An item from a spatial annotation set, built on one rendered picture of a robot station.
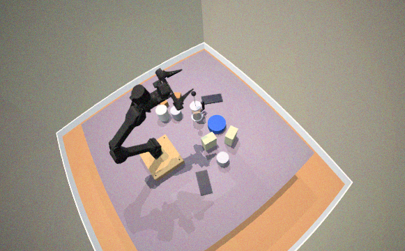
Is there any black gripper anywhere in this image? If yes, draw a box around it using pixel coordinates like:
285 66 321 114
151 68 193 111

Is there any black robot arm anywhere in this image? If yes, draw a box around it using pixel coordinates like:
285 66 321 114
109 79 171 164

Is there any blue short cylinder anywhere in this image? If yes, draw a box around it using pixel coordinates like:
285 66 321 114
208 115 226 134

